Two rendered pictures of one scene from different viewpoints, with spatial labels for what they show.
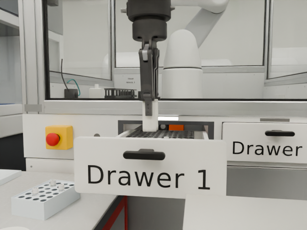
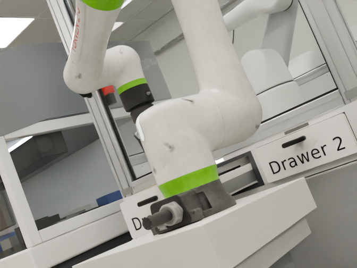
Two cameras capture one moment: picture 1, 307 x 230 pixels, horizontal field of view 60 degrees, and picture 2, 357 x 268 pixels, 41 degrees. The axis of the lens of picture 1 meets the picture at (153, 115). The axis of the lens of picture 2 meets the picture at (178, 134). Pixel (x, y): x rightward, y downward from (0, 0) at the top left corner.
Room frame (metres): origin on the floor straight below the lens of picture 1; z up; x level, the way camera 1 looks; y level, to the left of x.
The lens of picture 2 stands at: (-0.59, -0.77, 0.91)
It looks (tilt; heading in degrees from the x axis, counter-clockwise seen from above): 6 degrees up; 30
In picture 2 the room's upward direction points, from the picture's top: 22 degrees counter-clockwise
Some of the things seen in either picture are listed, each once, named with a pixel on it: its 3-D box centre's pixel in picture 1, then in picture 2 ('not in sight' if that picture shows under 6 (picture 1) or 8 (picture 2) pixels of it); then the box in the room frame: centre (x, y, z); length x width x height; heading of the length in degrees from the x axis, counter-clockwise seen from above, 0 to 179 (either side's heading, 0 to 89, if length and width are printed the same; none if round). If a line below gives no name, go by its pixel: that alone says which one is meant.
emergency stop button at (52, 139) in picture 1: (53, 138); not in sight; (0.79, 0.30, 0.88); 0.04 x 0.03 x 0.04; 82
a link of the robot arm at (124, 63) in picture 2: not in sight; (121, 69); (0.58, 0.01, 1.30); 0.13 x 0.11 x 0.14; 150
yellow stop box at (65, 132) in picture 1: (59, 137); not in sight; (0.82, 0.30, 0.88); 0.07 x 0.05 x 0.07; 82
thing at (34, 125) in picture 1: (183, 122); (294, 149); (1.26, -0.14, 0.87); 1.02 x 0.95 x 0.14; 82
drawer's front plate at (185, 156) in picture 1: (147, 167); (161, 208); (0.50, 0.01, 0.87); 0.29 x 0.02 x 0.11; 82
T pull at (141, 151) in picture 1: (145, 154); (150, 200); (0.47, 0.01, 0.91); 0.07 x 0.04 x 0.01; 82
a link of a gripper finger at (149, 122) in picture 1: (149, 115); not in sight; (0.58, 0.01, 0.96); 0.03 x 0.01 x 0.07; 82
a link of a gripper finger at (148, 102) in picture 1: (148, 104); not in sight; (0.56, 0.01, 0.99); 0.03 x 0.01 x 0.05; 172
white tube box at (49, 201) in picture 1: (48, 197); not in sight; (0.58, 0.24, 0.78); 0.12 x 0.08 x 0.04; 161
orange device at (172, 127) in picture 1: (171, 128); not in sight; (1.18, -0.08, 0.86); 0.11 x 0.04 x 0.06; 82
